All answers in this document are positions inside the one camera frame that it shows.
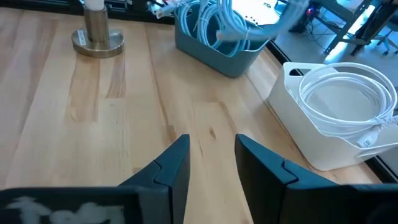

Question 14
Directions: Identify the light blue HDMI cable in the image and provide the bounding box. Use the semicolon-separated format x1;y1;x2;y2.
154;0;218;47
216;0;310;43
195;0;251;58

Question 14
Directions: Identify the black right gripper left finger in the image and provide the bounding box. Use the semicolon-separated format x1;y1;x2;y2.
119;133;192;224

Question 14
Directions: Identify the brass lamp with white bulb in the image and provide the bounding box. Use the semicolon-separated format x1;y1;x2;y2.
71;0;125;59

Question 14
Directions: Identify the white plastic bin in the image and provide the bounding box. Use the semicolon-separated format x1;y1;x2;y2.
267;61;398;172

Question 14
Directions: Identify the office chair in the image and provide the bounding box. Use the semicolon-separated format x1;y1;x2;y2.
371;28;398;57

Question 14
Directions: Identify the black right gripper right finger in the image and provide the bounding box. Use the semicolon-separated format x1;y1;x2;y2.
234;133;339;224

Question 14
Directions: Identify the black metal desk frame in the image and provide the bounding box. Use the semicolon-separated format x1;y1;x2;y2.
310;0;398;57

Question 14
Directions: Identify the white braided HDMI cable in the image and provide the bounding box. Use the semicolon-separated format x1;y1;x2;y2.
297;62;398;149

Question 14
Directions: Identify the teal plastic bin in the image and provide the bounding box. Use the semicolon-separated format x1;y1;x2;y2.
174;4;271;78

